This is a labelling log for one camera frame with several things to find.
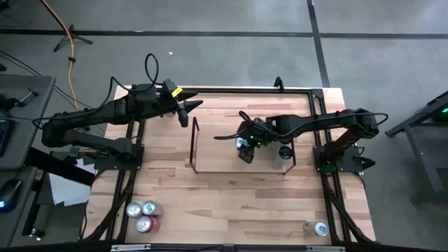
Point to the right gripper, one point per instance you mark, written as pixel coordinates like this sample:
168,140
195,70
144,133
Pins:
257,134

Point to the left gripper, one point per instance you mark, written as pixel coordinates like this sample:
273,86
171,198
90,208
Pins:
168,105

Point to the tall silver-blue can blue tab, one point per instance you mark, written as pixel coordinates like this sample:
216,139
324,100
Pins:
320,228
149,208
240,142

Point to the wooden shelf black metal frame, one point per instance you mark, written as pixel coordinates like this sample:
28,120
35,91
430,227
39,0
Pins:
217,157

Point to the tall silver can black lid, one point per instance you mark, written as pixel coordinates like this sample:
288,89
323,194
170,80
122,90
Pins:
285,153

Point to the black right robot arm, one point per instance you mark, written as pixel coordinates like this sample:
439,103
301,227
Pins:
315,122

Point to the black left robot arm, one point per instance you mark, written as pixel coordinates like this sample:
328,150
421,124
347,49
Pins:
87,113

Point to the yellow tag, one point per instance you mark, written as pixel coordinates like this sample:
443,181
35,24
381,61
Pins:
177,92

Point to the black rear clamp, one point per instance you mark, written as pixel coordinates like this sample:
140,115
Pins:
279,83

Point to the black tripod stand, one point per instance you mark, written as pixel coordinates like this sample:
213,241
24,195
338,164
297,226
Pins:
82,39

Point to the grey round knob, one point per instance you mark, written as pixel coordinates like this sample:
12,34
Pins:
73,151

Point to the black bar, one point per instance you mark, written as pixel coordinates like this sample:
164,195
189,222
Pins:
52,162

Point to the white paper sheets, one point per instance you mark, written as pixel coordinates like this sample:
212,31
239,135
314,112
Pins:
68,190

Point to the black clamp tool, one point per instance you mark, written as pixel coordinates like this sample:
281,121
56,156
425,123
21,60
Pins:
26,96

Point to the grey desk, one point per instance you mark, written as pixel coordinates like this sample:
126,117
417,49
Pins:
21,105

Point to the grey metal cart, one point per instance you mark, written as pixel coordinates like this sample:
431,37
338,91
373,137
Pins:
420,147

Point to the black computer mouse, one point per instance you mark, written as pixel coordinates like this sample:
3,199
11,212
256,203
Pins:
10,192

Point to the black caster knob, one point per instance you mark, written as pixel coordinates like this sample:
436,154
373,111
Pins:
36,232

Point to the black device green light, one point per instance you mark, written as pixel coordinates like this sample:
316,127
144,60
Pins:
442,113

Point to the grey side table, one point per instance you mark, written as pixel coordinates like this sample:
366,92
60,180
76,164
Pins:
14,227

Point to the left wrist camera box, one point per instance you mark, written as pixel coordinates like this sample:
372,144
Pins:
169,85

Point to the black aluminium table frame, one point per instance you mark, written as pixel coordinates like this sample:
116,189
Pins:
245,90

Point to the silver edge bracket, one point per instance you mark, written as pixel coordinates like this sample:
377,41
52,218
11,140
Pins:
130,247
325,248

